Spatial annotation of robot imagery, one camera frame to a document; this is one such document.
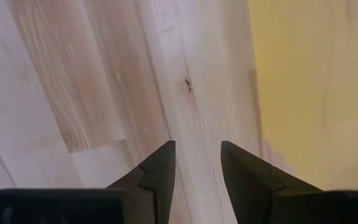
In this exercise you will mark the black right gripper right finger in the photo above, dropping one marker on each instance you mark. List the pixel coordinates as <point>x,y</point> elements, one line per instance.
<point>247,186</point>

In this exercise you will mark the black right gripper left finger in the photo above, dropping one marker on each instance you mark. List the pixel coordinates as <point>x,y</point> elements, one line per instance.
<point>157,186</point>

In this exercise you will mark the yellow translucent plastic bin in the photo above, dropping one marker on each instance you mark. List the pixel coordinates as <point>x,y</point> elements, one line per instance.
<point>315,93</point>

